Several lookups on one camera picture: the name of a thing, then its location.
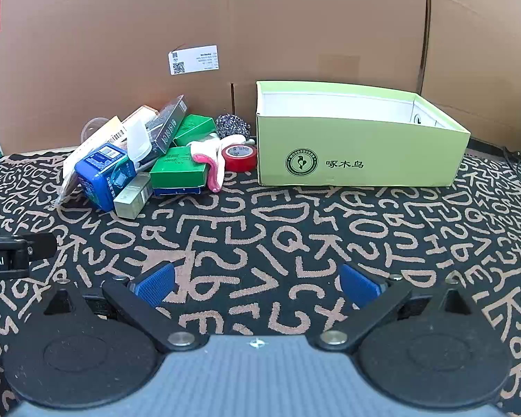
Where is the white shipping label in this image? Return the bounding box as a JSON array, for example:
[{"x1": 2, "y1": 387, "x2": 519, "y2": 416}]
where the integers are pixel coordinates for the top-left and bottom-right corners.
[{"x1": 169, "y1": 44, "x2": 220, "y2": 76}]

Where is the green shoe box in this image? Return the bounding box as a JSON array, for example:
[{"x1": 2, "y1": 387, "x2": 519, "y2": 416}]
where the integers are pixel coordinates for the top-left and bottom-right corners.
[{"x1": 256, "y1": 80, "x2": 472, "y2": 187}]

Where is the clear plastic cup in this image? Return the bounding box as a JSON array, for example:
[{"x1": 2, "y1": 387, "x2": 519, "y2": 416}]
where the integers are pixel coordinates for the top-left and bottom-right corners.
[{"x1": 81, "y1": 117, "x2": 109, "y2": 142}]

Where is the green small box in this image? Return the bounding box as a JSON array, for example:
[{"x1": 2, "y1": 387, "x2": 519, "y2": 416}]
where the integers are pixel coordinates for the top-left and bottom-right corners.
[
  {"x1": 173, "y1": 114, "x2": 215, "y2": 147},
  {"x1": 149, "y1": 147, "x2": 209, "y2": 188}
]

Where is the black beige patterned mat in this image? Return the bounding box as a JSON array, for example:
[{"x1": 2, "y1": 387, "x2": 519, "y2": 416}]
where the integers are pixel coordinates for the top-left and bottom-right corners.
[{"x1": 0, "y1": 139, "x2": 521, "y2": 417}]

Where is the blue tin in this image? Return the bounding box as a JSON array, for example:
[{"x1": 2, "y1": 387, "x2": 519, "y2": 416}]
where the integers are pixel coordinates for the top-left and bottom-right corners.
[{"x1": 74, "y1": 142, "x2": 137, "y2": 212}]

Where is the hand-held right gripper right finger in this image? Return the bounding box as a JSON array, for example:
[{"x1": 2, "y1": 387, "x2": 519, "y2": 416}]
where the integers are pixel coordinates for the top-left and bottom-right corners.
[{"x1": 316, "y1": 264, "x2": 476, "y2": 354}]

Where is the dark long box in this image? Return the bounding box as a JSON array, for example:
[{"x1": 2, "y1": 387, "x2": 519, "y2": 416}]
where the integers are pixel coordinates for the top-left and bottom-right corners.
[{"x1": 145, "y1": 95, "x2": 188, "y2": 155}]

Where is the large brown cardboard sheet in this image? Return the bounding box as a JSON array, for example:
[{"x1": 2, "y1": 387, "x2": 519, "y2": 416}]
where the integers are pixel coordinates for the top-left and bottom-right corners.
[{"x1": 0, "y1": 0, "x2": 432, "y2": 157}]

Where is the white glove with pink cuff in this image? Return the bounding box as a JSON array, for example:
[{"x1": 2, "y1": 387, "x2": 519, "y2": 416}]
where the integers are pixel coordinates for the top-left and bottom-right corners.
[{"x1": 190, "y1": 134, "x2": 250, "y2": 193}]

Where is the steel wool scrubber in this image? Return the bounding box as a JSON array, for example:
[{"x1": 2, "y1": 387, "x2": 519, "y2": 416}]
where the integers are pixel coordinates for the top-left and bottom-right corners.
[{"x1": 215, "y1": 114, "x2": 251, "y2": 140}]

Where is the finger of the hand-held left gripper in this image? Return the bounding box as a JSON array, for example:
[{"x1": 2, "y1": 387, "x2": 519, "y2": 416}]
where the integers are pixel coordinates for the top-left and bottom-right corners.
[{"x1": 0, "y1": 234, "x2": 58, "y2": 258}]

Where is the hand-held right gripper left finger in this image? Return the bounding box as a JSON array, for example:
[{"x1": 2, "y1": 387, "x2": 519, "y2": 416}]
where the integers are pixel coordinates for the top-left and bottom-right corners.
[{"x1": 43, "y1": 263, "x2": 200, "y2": 354}]

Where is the black cable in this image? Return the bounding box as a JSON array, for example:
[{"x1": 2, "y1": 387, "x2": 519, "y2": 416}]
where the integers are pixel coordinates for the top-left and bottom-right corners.
[{"x1": 501, "y1": 148, "x2": 521, "y2": 170}]

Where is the blue flat box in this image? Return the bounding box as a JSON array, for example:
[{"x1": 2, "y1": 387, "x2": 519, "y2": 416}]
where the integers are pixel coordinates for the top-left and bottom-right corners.
[{"x1": 153, "y1": 186, "x2": 200, "y2": 196}]

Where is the red tape roll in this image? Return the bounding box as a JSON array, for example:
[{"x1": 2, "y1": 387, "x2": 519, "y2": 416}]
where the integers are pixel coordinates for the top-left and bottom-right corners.
[{"x1": 221, "y1": 143, "x2": 258, "y2": 173}]

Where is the gold rectangular box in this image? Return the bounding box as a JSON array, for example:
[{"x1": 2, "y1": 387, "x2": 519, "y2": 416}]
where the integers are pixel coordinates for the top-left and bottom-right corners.
[{"x1": 113, "y1": 172, "x2": 152, "y2": 219}]

